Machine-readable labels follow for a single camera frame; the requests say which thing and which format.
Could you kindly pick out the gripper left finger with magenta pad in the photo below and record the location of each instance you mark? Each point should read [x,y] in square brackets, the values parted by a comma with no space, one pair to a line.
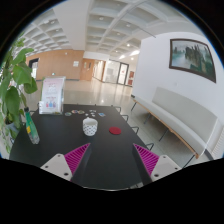
[65,166]

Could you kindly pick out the green round coaster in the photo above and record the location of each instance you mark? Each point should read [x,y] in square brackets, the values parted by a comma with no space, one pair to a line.
[68,114]

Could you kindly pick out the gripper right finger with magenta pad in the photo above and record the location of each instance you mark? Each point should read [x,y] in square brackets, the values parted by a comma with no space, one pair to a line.
[151,165]

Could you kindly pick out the green plastic water bottle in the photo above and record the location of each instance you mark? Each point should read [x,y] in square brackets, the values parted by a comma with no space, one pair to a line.
[31,128]

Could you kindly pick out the green leafy potted plant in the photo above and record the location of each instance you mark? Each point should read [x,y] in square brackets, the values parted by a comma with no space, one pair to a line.
[15,82]

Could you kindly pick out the colourful round coaster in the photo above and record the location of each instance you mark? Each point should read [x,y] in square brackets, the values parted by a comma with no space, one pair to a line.
[81,112]

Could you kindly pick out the white patterned cup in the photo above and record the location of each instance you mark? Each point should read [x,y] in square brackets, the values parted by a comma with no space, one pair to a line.
[90,126]

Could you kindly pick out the red round coaster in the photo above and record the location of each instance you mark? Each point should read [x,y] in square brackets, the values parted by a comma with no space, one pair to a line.
[115,130]

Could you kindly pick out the blue square coaster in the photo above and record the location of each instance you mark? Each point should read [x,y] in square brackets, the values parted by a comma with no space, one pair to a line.
[101,114]

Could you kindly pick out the framed landscape painting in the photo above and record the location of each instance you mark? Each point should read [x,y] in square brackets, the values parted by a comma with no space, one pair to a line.
[192,56]

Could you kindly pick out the long white bench sofa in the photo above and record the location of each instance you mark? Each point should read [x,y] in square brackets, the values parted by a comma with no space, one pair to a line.
[196,126]

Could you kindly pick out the acrylic sign stand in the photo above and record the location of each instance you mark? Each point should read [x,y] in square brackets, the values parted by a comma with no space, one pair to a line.
[52,95]

